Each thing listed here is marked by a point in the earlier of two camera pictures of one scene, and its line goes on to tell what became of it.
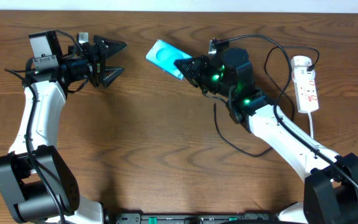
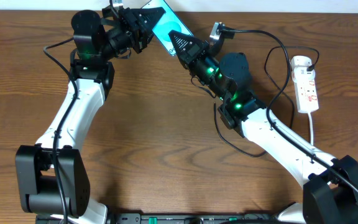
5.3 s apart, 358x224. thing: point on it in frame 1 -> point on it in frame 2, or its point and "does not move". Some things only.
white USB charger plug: (300, 60) does not move
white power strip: (306, 89) does not move
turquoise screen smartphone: (163, 55) -> (168, 22)
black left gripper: (97, 63) -> (138, 31)
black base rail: (191, 218) does not move
